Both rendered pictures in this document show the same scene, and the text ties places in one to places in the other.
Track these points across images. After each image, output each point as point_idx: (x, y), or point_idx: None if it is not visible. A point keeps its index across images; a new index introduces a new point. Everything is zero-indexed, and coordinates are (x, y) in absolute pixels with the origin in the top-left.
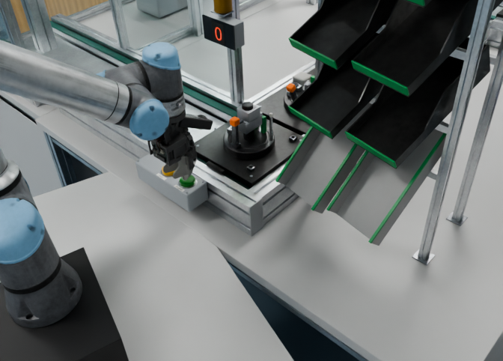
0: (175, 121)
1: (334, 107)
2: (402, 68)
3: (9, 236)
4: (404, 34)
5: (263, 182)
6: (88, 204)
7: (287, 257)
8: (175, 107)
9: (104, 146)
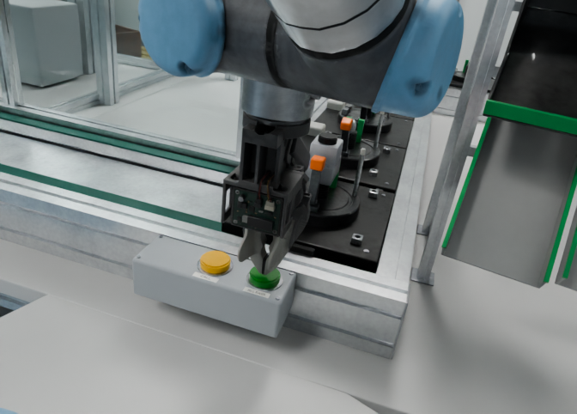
0: (303, 133)
1: (558, 98)
2: None
3: None
4: None
5: (387, 258)
6: (26, 372)
7: (474, 382)
8: (309, 99)
9: (18, 252)
